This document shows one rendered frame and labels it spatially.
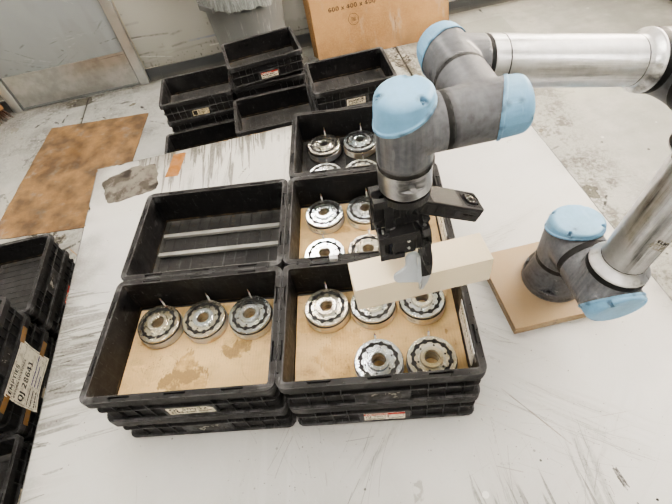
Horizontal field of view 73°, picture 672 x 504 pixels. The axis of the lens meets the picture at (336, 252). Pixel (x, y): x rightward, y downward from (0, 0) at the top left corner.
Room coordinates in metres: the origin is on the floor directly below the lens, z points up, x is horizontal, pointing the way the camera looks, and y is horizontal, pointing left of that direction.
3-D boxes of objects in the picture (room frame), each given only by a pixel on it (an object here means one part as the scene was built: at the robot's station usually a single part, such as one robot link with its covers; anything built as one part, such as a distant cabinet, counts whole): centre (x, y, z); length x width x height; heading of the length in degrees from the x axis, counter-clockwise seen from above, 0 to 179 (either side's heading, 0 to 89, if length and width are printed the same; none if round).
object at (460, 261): (0.47, -0.14, 1.08); 0.24 x 0.06 x 0.06; 92
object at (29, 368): (0.85, 1.12, 0.41); 0.31 x 0.02 x 0.16; 1
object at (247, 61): (2.45, 0.17, 0.37); 0.42 x 0.34 x 0.46; 92
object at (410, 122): (0.47, -0.12, 1.39); 0.09 x 0.08 x 0.11; 90
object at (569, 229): (0.60, -0.53, 0.89); 0.13 x 0.12 x 0.14; 0
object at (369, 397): (0.49, -0.05, 0.87); 0.40 x 0.30 x 0.11; 82
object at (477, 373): (0.49, -0.05, 0.92); 0.40 x 0.30 x 0.02; 82
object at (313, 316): (0.58, 0.05, 0.86); 0.10 x 0.10 x 0.01
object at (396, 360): (0.42, -0.04, 0.86); 0.10 x 0.10 x 0.01
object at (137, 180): (1.39, 0.69, 0.71); 0.22 x 0.19 x 0.01; 92
